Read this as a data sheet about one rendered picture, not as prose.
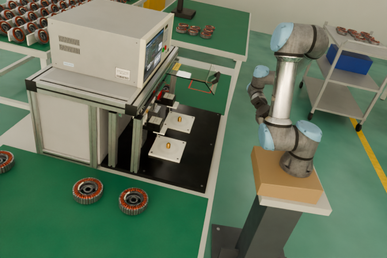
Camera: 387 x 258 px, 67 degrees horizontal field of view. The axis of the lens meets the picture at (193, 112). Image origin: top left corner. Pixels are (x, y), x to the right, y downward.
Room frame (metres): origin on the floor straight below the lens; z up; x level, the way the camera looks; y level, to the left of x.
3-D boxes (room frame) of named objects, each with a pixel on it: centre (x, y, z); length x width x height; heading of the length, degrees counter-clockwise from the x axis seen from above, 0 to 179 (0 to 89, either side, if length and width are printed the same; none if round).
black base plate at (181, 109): (1.23, 0.09, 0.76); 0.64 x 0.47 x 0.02; 175
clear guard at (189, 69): (1.43, 0.07, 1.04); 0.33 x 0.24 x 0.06; 85
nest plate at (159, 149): (1.11, 0.09, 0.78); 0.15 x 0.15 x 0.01; 85
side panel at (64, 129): (0.94, 0.50, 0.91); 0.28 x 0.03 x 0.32; 85
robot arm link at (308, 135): (1.10, -0.50, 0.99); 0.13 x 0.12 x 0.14; 100
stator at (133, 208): (0.77, 0.16, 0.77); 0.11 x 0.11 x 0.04
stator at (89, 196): (0.77, 0.35, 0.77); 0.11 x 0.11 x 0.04
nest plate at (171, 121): (1.35, 0.07, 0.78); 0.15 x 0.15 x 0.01; 85
